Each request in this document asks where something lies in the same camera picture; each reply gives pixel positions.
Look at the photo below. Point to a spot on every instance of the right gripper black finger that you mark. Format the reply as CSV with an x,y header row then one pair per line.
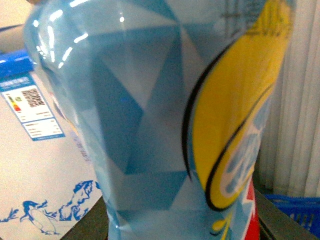
x,y
275,225

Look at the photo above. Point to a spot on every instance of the blue plastic shopping basket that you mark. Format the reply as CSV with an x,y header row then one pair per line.
x,y
303,210

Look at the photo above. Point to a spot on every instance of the white pleated curtain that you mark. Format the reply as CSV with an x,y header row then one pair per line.
x,y
289,158

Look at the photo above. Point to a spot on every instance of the white chest freezer blue rim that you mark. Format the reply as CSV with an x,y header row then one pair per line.
x,y
48,188

